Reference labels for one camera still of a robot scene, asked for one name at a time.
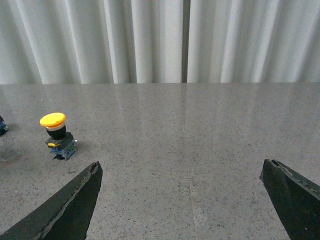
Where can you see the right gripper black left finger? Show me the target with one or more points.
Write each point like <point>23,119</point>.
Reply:
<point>64,216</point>

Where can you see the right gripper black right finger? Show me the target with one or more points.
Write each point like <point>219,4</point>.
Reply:
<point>295,199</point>

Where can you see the yellow mushroom push button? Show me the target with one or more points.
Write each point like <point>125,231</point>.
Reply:
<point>60,142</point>

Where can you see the green mushroom push button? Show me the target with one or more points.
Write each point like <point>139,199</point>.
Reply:
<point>3,126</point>

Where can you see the white pleated curtain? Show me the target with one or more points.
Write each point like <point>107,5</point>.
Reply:
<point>159,41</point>

